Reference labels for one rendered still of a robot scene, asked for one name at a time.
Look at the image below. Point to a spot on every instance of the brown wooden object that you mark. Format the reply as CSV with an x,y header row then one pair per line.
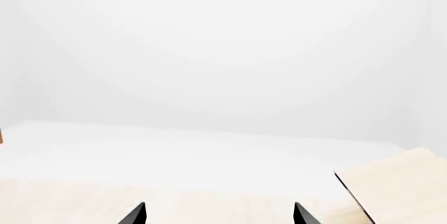
x,y
1,135

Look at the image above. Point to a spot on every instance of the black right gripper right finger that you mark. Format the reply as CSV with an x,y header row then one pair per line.
x,y
303,216

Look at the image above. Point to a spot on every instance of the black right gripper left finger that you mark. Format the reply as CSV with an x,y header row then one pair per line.
x,y
136,216

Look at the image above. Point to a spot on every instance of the light wooden board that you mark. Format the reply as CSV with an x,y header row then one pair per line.
x,y
401,182

